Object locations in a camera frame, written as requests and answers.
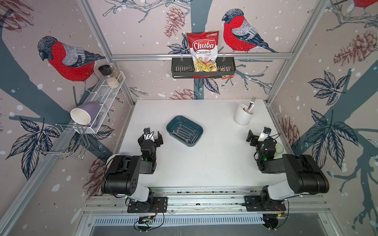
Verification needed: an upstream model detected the teal plastic storage box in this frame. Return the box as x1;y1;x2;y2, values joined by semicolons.
166;116;204;147

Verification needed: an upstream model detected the small silver wrench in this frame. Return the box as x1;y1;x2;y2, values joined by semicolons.
172;131;192;144

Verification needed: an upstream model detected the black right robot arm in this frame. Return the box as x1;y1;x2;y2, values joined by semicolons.
245;127;330;211

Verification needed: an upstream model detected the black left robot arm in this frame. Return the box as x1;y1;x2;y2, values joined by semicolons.
101;128;163;204

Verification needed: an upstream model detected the green translucent cup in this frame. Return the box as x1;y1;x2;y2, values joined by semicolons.
274;143;284;156

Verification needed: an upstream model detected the white cutlery cup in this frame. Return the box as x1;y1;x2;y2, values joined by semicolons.
234;103;254;125

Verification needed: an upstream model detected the silver fork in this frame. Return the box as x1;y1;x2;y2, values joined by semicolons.
245;96;256;113

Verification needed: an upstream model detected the purple mug white inside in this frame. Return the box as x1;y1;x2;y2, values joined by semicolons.
70;102;101;125

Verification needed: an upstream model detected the small circuit board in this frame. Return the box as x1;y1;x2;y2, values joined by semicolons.
138;216;155;224

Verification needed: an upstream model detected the black lid spice jar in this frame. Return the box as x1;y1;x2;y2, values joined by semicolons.
98;65;120;89

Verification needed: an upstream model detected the red Chuba chips bag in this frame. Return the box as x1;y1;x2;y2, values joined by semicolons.
187;31;219;72

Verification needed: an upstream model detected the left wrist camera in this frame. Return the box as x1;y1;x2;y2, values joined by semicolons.
143;127;154;141

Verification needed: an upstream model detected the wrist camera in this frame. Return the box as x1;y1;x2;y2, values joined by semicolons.
258;127;271;142
143;127;154;141

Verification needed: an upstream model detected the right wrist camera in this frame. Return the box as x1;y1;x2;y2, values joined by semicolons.
258;127;271;142

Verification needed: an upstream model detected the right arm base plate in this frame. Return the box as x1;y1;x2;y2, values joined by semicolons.
243;195;286;212

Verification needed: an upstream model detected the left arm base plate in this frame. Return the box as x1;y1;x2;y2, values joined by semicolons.
127;197;168;213

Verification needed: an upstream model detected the white wire wall shelf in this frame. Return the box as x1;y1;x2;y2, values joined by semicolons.
84;72;125;134

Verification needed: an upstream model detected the black wire wall basket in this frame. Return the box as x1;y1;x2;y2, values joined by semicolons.
171;57;236;79

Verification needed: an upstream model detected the metal wire cup rack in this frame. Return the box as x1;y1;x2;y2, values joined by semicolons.
34;123;90;160

